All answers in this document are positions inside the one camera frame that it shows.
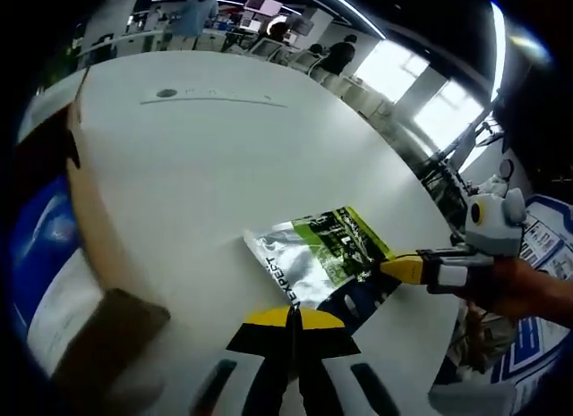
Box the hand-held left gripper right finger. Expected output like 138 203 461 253
295 306 404 416

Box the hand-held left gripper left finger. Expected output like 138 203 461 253
178 306 296 416

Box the green silver foil pouch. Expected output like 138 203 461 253
243 205 404 336

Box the brown cardboard shoe box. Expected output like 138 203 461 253
13 64 171 416

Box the person's right hand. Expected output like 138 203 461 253
464 258 533 318

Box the black tripod stand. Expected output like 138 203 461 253
424 115 507 220

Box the white mesh office chair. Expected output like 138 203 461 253
295 48 323 72
250 38 287 62

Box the wall monitor screen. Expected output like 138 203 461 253
244 0 283 14
290 17 314 37

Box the white table cable cover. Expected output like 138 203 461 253
139 87 288 109

